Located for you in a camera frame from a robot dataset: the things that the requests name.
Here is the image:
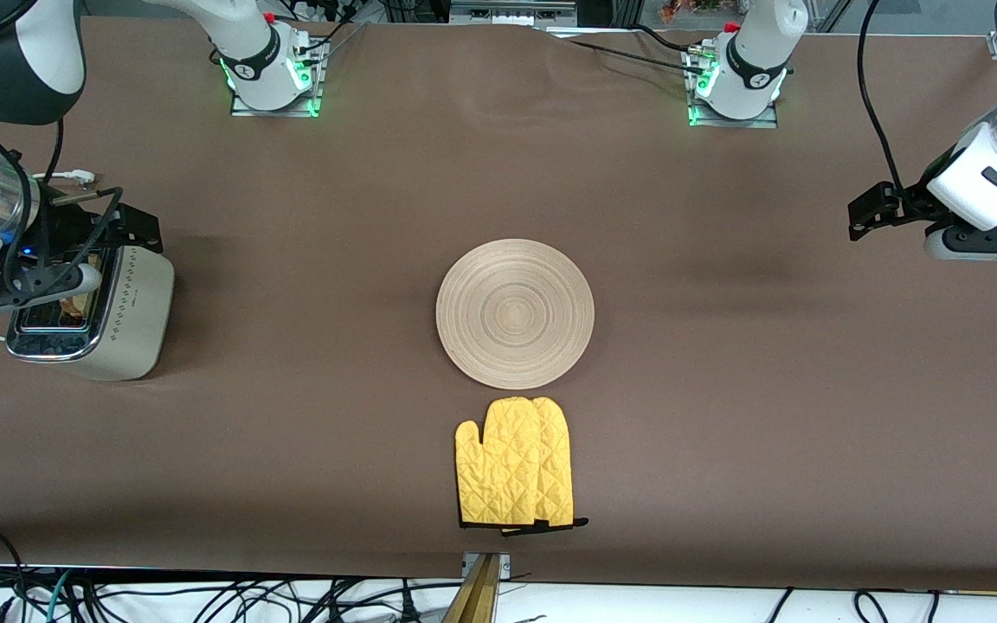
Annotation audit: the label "round wooden plate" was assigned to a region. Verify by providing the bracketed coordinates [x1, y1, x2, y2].
[435, 238, 595, 391]

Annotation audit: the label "cream two-slot toaster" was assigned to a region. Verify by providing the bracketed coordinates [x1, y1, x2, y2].
[5, 245, 177, 382]

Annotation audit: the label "orange background object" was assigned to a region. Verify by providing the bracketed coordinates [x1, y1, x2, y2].
[659, 0, 729, 25]

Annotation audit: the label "yellow quilted oven mitt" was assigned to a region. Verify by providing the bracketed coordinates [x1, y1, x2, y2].
[454, 397, 544, 528]
[503, 396, 590, 536]

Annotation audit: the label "brass coloured bar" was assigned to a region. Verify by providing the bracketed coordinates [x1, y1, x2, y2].
[442, 554, 501, 623]

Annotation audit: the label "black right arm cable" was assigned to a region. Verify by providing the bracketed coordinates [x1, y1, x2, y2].
[0, 104, 123, 295]

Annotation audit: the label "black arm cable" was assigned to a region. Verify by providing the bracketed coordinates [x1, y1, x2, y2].
[858, 0, 908, 196]
[0, 104, 123, 295]

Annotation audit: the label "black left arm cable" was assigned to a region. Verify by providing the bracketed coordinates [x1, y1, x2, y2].
[858, 0, 908, 196]

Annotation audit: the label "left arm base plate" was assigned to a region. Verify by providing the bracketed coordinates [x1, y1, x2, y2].
[687, 48, 779, 130]

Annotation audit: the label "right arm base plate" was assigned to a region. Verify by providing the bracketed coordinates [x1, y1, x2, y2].
[230, 39, 325, 119]

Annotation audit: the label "black cable on table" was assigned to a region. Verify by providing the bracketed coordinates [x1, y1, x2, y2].
[550, 35, 703, 76]

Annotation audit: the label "teal floor cable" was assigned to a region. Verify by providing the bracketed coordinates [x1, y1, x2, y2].
[44, 569, 74, 623]

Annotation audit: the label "tangled black floor cables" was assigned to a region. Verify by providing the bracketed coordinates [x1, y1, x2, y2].
[66, 575, 465, 623]

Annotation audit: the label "aluminium frame profile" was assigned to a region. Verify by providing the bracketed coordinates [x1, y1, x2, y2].
[449, 0, 577, 27]

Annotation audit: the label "small metal table bracket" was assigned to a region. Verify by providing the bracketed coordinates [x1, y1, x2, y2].
[462, 552, 512, 579]

